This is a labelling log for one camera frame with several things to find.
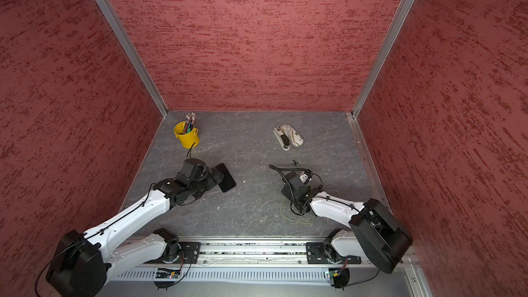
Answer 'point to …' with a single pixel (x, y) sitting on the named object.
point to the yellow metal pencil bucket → (188, 139)
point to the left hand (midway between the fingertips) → (216, 184)
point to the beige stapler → (282, 138)
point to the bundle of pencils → (190, 119)
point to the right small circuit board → (334, 272)
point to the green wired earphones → (313, 217)
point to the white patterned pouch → (293, 137)
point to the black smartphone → (228, 181)
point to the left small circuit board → (165, 273)
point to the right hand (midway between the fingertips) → (285, 192)
